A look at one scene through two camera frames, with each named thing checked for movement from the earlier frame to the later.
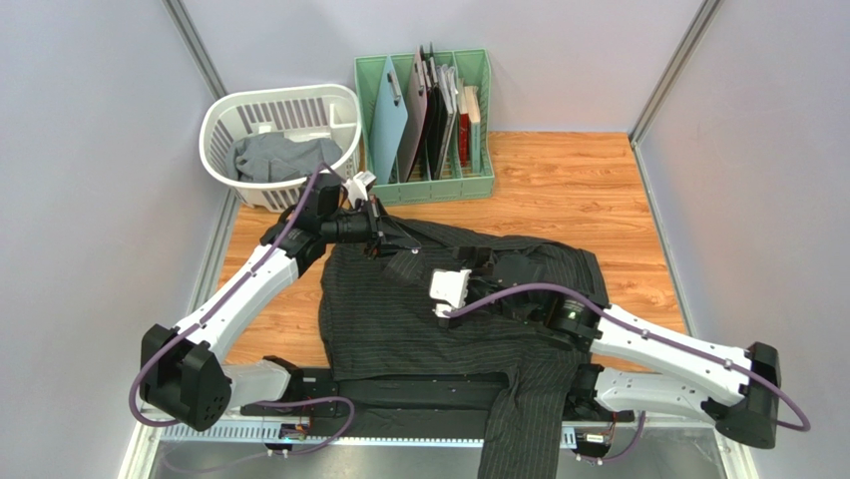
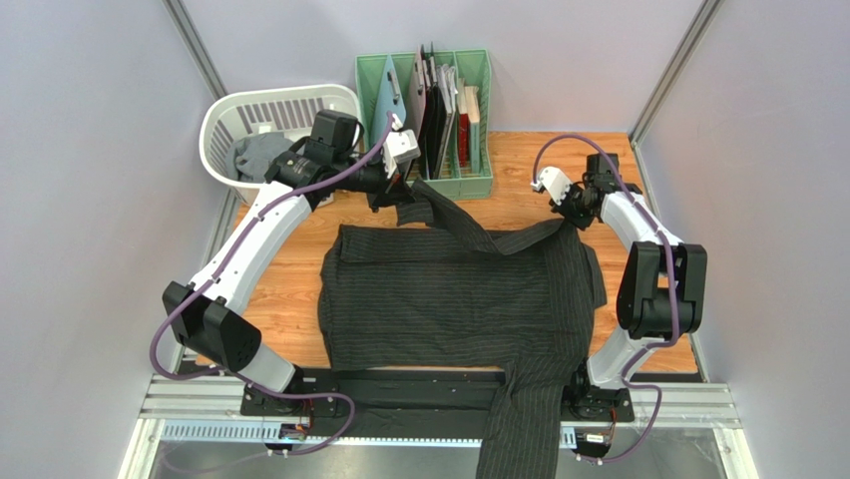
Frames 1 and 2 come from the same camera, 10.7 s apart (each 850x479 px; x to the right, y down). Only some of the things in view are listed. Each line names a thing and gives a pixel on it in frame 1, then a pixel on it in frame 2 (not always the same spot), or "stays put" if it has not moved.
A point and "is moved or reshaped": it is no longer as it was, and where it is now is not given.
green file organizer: (425, 125) stays put
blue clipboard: (388, 121) stays put
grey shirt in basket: (274, 157) stays put
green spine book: (472, 98) stays put
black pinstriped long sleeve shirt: (379, 321) is moved or reshaped
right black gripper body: (479, 280) to (575, 212)
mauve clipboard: (416, 125) stays put
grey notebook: (448, 83) stays put
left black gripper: (381, 227) to (390, 192)
